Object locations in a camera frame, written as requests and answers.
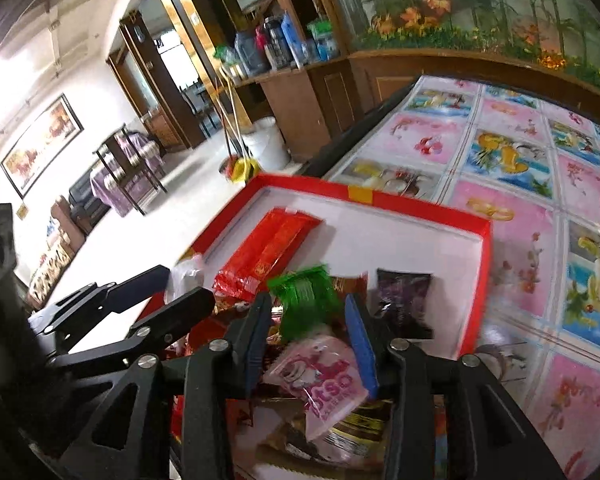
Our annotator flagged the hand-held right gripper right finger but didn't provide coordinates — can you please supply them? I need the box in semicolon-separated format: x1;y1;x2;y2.
345;294;566;480

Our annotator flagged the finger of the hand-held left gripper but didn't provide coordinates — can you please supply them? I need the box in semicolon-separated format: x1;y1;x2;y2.
47;287;216;372
30;266;171;341

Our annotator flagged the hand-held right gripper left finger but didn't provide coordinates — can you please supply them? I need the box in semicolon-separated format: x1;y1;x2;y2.
55;291;273;480

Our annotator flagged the pink snack packet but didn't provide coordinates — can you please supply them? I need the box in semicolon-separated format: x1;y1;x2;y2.
262;334;371;443

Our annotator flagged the green snack packet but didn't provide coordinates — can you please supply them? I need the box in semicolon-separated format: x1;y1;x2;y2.
267;265;345;342

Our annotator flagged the red box with white inside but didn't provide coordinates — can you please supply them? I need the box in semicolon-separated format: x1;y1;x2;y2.
172;172;494;480

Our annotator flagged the white snack packet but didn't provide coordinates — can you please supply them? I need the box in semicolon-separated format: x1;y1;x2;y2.
167;255;207;307

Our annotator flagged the patterned sofa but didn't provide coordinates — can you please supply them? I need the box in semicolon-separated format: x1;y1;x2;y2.
26;197;87;307

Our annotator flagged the dark purple snack packet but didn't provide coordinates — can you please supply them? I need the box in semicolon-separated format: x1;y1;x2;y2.
375;269;435;341

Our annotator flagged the long red snack packet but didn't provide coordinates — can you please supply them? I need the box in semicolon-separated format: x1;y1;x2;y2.
212;208;324;302

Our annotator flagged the dark armchair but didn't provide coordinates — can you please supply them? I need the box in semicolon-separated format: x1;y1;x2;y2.
69;170;107;237

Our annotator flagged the table with purple cloth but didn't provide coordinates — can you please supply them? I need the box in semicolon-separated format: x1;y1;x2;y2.
90;129;169;217

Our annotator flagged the yellow dustpan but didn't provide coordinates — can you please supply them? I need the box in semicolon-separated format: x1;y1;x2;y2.
222;157;262;184

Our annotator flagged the broom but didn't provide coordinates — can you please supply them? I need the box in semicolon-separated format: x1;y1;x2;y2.
219;74;255;173

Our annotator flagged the white bucket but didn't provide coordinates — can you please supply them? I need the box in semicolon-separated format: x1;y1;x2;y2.
242;116;292;172

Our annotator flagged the printed pink tablecloth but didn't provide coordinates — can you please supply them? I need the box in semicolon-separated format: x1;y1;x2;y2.
324;75;600;480

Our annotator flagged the clear water jug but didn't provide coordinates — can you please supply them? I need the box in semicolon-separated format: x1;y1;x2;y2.
234;30;269;77

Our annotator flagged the black bottle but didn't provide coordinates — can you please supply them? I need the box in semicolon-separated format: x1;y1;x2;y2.
265;17;294;70

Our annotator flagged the blue bottle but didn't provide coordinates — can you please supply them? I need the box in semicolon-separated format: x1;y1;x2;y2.
280;12;307;69

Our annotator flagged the green pack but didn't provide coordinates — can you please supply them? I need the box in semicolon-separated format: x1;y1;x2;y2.
307;17;342;62

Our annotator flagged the floral glass panel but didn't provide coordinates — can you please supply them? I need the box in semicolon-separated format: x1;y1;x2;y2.
325;0;600;87

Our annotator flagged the framed wall picture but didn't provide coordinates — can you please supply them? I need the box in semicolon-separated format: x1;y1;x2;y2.
0;92;85;200

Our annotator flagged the wooden door frame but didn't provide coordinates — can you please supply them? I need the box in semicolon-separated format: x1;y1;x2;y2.
106;0;331;150

